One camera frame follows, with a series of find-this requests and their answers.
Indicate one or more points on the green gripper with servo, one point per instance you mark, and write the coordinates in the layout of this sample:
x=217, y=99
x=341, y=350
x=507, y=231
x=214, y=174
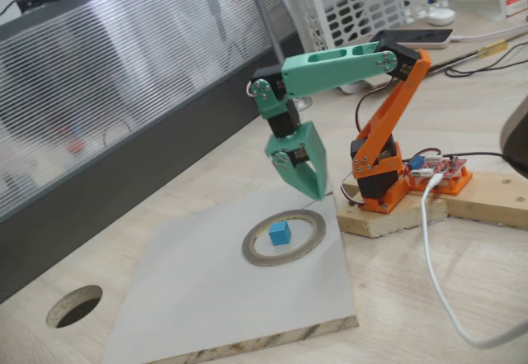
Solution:
x=306, y=146

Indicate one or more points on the yellow screwdriver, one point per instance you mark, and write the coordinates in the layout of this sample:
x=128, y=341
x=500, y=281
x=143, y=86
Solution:
x=493, y=47

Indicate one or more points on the grey cardboard sheet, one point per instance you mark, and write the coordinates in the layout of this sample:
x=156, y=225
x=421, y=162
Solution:
x=458, y=49

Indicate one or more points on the white plastic basket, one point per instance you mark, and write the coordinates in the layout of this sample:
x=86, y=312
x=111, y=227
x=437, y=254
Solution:
x=482, y=1

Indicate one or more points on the white laminated board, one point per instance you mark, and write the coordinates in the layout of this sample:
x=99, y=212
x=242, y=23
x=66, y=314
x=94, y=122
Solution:
x=247, y=298

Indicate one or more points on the ribbed glass desk partition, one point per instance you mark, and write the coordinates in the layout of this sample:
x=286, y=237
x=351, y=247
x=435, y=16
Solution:
x=123, y=71

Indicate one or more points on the white earbuds case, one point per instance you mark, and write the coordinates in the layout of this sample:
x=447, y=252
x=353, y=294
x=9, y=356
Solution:
x=440, y=17

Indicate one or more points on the red controller board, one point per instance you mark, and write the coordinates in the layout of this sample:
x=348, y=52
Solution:
x=445, y=168

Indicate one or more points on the dark grey rounded object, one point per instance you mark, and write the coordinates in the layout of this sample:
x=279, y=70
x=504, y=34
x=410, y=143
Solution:
x=517, y=137

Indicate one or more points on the smartphone in light case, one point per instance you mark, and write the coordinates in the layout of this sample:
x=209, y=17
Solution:
x=433, y=36

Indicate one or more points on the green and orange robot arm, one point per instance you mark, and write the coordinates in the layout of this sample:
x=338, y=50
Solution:
x=330, y=71

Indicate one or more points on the wooden base block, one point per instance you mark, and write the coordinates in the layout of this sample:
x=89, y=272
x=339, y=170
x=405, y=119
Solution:
x=383, y=223

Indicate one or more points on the red box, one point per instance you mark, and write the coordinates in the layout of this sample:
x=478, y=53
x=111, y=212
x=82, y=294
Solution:
x=517, y=7

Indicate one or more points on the blue cube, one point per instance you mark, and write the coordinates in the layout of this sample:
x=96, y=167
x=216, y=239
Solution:
x=280, y=235

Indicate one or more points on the wooden base plank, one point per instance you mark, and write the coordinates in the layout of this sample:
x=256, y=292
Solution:
x=495, y=203

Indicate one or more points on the orange controller board mount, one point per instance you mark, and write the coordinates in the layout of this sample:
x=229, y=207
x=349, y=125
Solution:
x=458, y=185

